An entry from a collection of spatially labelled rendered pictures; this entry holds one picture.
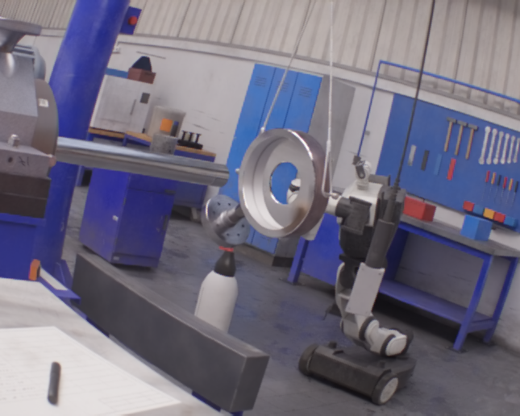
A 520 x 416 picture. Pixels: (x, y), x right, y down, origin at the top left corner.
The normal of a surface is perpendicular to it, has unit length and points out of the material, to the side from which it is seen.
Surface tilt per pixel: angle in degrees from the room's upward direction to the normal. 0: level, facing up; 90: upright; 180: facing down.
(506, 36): 90
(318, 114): 90
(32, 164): 90
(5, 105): 45
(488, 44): 90
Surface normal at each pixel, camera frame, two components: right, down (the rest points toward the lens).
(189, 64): -0.68, -0.11
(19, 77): 0.69, -0.49
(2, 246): 0.70, 0.26
